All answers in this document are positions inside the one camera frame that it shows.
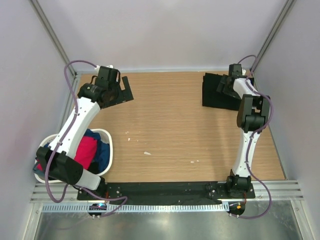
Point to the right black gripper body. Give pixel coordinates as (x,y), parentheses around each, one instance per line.
(227,89)

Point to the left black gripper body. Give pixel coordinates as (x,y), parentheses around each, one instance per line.
(115,96)

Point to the black t shirt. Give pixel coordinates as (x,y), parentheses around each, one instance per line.
(215,99)

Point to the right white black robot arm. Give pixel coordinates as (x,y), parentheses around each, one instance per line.
(253,116)

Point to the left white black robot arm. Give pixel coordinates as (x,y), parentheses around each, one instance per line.
(58,159)

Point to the pink t shirt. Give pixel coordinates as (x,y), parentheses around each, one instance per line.
(86,154)

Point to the grey t shirt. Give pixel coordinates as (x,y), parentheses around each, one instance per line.
(38,172)

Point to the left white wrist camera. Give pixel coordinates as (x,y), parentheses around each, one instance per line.
(98,67)

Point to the right aluminium frame post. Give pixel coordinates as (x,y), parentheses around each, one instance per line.
(280,19)

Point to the aluminium frame post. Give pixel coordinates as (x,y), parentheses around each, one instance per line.
(49,30)
(280,19)

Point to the left aluminium frame post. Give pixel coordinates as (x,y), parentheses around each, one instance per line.
(49,30)

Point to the slotted grey cable duct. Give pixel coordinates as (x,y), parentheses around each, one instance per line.
(100,208)

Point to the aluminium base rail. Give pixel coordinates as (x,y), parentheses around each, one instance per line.
(277,190)

